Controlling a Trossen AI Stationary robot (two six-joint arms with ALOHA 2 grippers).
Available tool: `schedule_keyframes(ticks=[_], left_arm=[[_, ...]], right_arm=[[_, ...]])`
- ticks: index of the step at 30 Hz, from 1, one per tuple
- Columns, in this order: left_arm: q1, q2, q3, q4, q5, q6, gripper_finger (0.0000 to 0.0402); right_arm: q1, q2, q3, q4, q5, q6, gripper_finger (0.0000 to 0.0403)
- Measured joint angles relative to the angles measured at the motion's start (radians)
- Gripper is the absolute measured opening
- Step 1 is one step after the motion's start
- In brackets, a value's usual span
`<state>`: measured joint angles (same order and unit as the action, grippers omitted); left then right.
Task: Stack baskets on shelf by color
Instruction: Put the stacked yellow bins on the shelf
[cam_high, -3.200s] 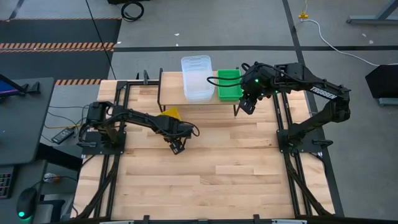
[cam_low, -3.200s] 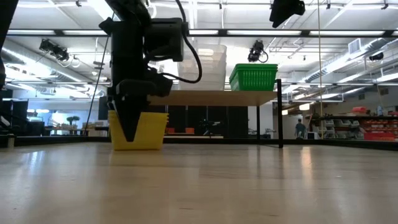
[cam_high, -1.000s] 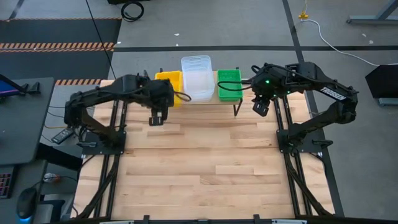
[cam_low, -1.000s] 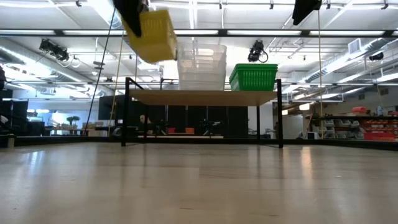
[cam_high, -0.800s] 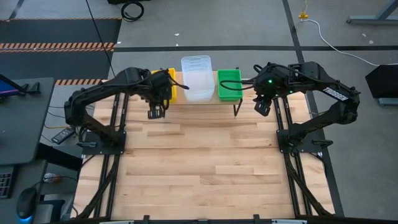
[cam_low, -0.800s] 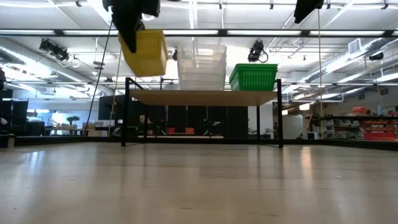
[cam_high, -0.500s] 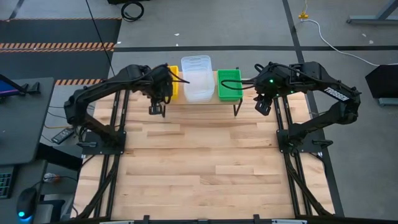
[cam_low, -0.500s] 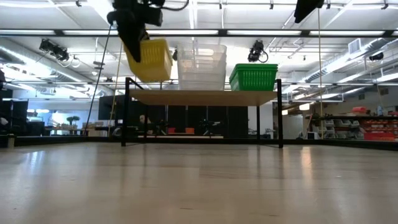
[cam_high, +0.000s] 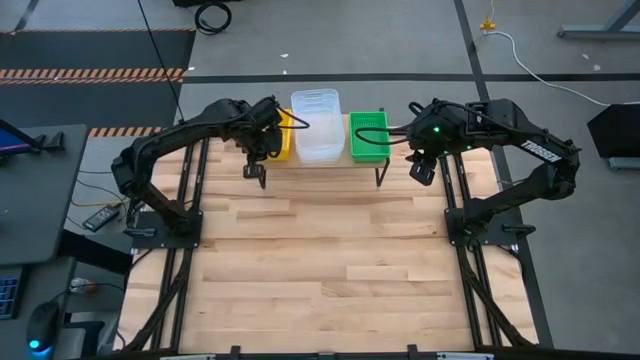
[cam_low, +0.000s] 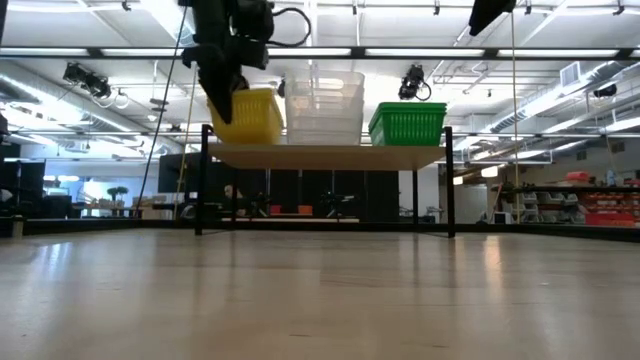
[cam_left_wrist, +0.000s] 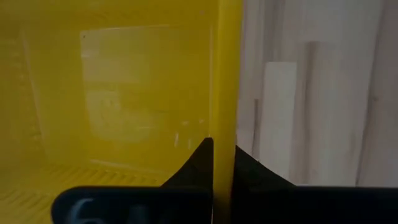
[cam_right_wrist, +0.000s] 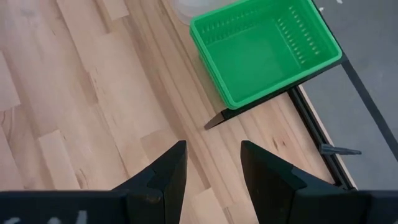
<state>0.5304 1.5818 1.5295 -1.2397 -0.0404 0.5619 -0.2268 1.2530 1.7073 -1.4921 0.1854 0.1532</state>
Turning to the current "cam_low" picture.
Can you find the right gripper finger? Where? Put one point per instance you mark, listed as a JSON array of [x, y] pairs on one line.
[[490, 12]]

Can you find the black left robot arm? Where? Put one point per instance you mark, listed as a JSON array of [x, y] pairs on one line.
[[2, 20]]

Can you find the black round ceiling lamp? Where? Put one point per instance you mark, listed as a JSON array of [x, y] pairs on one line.
[[282, 87]]

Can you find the white air vent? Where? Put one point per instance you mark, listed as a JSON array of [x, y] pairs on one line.
[[570, 75]]

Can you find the person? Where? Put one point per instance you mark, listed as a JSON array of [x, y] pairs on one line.
[[229, 191]]

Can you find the black tripod device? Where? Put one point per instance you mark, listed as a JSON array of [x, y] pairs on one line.
[[337, 202], [260, 205]]

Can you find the black ceiling spotlight cluster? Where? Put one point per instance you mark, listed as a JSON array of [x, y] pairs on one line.
[[87, 79]]

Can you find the grey storage bins rack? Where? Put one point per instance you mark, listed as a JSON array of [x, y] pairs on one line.
[[550, 205]]

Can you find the red storage bins rack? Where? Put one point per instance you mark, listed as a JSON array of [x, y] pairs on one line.
[[610, 205]]

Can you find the black ceiling camera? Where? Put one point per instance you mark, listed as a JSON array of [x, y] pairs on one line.
[[412, 80]]

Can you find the wooden shelf with black frame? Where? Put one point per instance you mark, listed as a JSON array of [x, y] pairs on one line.
[[325, 157]]

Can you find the black overhead frame bar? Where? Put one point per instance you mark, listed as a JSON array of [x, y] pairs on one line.
[[625, 52]]

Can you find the black table frame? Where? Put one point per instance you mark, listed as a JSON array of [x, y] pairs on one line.
[[100, 226]]

